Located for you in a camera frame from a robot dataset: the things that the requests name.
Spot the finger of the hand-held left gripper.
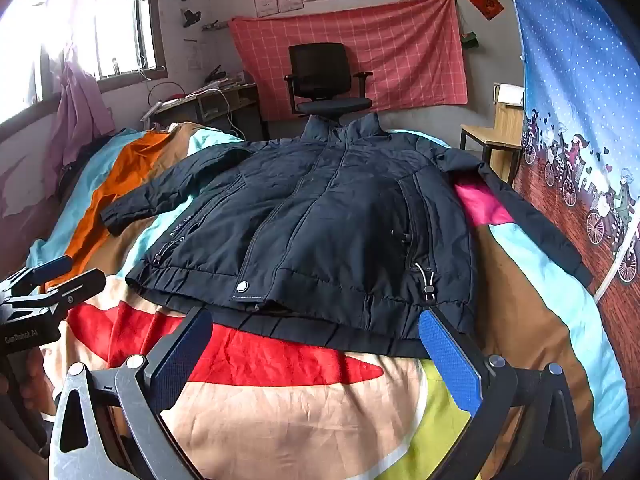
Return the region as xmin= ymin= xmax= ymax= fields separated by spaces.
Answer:
xmin=0 ymin=255 xmax=74 ymax=293
xmin=5 ymin=268 xmax=107 ymax=322

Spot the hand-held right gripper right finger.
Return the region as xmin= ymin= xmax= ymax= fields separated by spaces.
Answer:
xmin=417 ymin=305 xmax=583 ymax=480

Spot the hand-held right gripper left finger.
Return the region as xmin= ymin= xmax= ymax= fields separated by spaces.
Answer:
xmin=49 ymin=305 xmax=216 ymax=480

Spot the dark navy padded jacket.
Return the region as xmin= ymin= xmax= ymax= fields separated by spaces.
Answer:
xmin=100 ymin=112 xmax=594 ymax=359

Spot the person's left hand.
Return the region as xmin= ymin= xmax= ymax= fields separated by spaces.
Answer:
xmin=22 ymin=349 xmax=57 ymax=413

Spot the colourful patchwork bed sheet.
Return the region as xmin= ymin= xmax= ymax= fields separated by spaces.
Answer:
xmin=25 ymin=122 xmax=632 ymax=480

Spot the pink curtain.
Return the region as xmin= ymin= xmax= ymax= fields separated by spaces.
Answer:
xmin=42 ymin=0 xmax=132 ymax=181

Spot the wooden desk with shelf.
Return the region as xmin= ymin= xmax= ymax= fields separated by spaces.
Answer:
xmin=141 ymin=81 xmax=266 ymax=142

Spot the wooden chair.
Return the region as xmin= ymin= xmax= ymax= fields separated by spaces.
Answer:
xmin=459 ymin=82 xmax=526 ymax=186

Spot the white box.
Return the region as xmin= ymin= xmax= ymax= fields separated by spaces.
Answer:
xmin=496 ymin=83 xmax=526 ymax=107

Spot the blue printed curtain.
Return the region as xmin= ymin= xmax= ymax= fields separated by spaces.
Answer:
xmin=502 ymin=0 xmax=640 ymax=480

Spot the black office chair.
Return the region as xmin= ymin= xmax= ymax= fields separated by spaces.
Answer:
xmin=284 ymin=42 xmax=374 ymax=124

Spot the white cable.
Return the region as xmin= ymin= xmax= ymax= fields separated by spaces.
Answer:
xmin=197 ymin=88 xmax=246 ymax=139

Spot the window with brown frame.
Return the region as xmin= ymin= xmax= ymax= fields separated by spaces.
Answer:
xmin=0 ymin=0 xmax=169 ymax=111

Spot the red checkered wall cloth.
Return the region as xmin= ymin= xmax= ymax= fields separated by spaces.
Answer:
xmin=229 ymin=0 xmax=469 ymax=122

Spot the red paper wall decoration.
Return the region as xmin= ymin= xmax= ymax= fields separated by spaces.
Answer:
xmin=465 ymin=0 xmax=505 ymax=21

